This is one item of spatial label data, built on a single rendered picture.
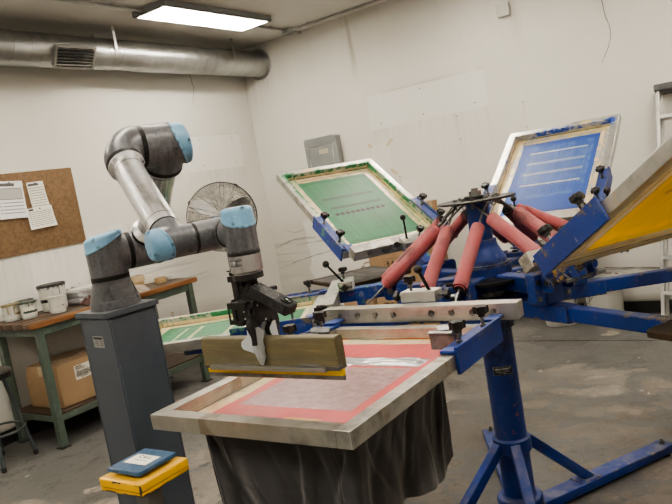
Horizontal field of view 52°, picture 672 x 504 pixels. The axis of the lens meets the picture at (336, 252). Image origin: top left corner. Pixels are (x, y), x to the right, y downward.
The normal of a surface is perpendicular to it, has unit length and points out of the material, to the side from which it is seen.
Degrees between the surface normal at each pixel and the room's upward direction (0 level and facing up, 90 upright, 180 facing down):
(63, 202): 90
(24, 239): 90
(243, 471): 95
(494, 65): 90
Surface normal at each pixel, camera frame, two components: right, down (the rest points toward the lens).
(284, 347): -0.55, 0.18
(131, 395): 0.75, -0.06
